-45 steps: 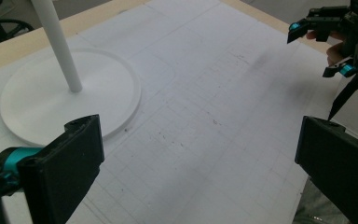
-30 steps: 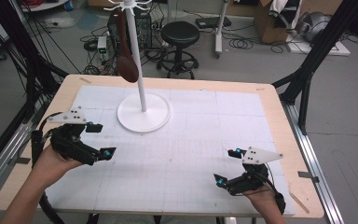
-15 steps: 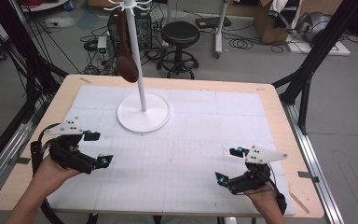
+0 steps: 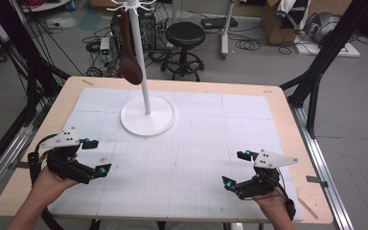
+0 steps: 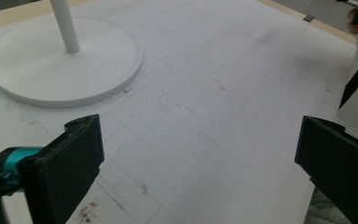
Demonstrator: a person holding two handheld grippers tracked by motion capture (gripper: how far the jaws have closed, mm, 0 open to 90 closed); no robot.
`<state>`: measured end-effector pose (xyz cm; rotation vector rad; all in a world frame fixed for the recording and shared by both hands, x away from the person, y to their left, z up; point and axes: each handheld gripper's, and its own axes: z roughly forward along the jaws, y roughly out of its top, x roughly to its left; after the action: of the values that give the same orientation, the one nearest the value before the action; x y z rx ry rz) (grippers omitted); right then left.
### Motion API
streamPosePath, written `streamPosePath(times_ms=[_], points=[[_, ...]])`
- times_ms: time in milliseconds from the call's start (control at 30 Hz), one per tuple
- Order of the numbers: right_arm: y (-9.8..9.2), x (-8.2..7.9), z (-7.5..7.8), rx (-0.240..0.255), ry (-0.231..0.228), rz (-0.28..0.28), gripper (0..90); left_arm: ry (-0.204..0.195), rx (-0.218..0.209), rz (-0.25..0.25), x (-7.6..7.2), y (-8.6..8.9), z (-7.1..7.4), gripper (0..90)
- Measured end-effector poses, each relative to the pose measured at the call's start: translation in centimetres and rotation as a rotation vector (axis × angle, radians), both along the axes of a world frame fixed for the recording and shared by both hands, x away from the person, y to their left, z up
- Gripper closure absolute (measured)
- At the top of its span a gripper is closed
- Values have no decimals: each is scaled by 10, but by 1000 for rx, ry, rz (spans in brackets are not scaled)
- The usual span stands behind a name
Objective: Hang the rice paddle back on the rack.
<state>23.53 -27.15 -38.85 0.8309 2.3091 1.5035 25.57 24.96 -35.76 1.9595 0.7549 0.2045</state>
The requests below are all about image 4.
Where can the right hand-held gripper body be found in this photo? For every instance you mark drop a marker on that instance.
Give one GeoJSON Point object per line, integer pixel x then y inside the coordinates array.
{"type": "Point", "coordinates": [258, 187]}

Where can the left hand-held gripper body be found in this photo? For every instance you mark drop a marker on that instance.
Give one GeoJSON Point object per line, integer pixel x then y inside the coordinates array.
{"type": "Point", "coordinates": [67, 166]}

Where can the white hook rack stand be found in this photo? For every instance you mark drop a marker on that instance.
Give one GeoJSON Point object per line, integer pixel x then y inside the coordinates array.
{"type": "Point", "coordinates": [147, 118]}

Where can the brown wooden spoon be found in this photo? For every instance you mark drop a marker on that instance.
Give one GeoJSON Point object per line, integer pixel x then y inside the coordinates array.
{"type": "Point", "coordinates": [131, 67]}

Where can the person's right hand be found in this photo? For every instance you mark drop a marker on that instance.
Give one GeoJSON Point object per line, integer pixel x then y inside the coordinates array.
{"type": "Point", "coordinates": [273, 207]}

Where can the person's left hand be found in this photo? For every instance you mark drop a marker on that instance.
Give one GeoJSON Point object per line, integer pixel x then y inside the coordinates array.
{"type": "Point", "coordinates": [48, 188]}

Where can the thin wooden stick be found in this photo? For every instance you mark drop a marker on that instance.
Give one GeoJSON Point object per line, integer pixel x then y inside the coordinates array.
{"type": "Point", "coordinates": [307, 207]}

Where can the grey tape strip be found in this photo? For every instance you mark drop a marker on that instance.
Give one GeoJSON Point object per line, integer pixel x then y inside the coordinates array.
{"type": "Point", "coordinates": [317, 181]}

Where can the white grid mat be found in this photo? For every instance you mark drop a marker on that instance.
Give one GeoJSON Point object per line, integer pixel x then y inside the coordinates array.
{"type": "Point", "coordinates": [172, 166]}

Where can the beige tape piece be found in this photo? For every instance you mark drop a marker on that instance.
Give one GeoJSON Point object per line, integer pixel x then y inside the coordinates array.
{"type": "Point", "coordinates": [87, 82]}

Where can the small white box device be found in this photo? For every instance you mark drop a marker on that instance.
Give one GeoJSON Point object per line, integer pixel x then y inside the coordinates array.
{"type": "Point", "coordinates": [105, 46]}

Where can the white wheeled stand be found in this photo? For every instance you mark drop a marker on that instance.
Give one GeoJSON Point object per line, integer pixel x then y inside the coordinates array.
{"type": "Point", "coordinates": [225, 38]}

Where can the black computer tower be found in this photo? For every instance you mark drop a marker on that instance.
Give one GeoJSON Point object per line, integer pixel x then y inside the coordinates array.
{"type": "Point", "coordinates": [148, 32]}

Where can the brown cardboard box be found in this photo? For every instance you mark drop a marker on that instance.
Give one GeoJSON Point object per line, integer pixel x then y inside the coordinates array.
{"type": "Point", "coordinates": [276, 28]}

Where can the black round stool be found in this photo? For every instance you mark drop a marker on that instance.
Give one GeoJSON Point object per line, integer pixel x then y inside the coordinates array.
{"type": "Point", "coordinates": [185, 36]}

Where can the flat white board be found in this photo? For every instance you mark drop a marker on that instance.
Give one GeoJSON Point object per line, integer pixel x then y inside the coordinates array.
{"type": "Point", "coordinates": [329, 49]}

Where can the flat black device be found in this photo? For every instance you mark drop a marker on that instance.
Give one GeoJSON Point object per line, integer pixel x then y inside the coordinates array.
{"type": "Point", "coordinates": [218, 23]}

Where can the blue tape roll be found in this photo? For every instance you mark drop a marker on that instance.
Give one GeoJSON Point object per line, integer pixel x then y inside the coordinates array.
{"type": "Point", "coordinates": [71, 6]}

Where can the white round table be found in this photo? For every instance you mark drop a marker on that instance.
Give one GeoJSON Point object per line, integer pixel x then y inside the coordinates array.
{"type": "Point", "coordinates": [41, 4]}

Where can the grey round appliance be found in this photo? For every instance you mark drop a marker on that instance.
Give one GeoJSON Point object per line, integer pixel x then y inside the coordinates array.
{"type": "Point", "coordinates": [324, 27]}

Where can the white cloth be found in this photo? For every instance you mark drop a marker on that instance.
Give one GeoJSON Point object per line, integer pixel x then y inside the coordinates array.
{"type": "Point", "coordinates": [292, 8]}

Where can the aluminium rail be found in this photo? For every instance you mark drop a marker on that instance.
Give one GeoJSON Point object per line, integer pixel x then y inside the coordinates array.
{"type": "Point", "coordinates": [3, 166]}
{"type": "Point", "coordinates": [322, 166]}

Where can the black metal frame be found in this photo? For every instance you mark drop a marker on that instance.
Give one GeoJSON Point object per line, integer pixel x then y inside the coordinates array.
{"type": "Point", "coordinates": [28, 64]}
{"type": "Point", "coordinates": [319, 60]}

